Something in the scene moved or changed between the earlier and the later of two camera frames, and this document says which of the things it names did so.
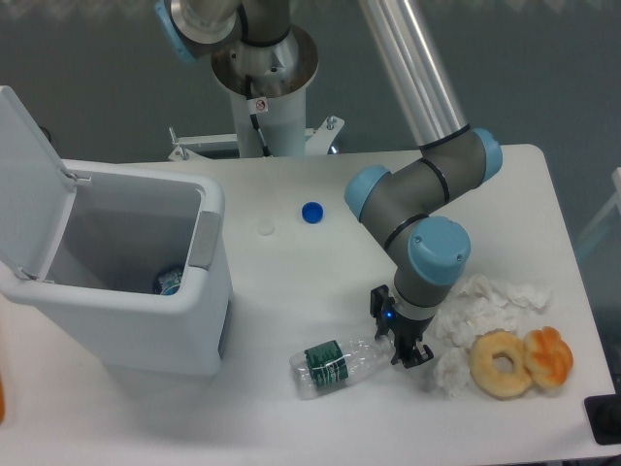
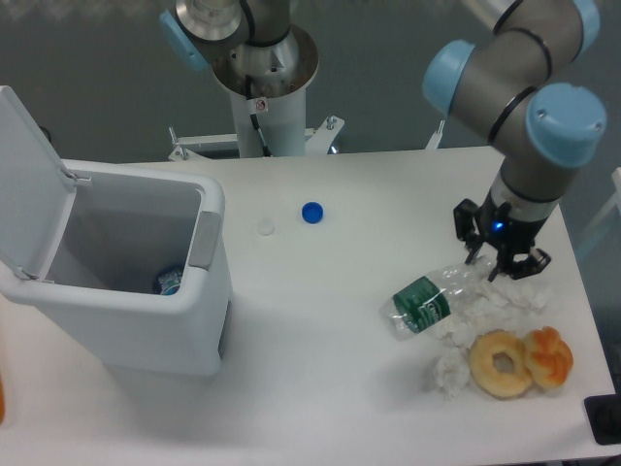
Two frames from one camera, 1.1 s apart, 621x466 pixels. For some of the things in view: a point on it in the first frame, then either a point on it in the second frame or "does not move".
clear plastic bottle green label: [322, 368] to [421, 309]
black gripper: [406, 332] to [502, 229]
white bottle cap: [266, 227] does not move
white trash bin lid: [37, 194] does not move
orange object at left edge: [2, 401] does not move
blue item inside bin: [170, 282] does not move
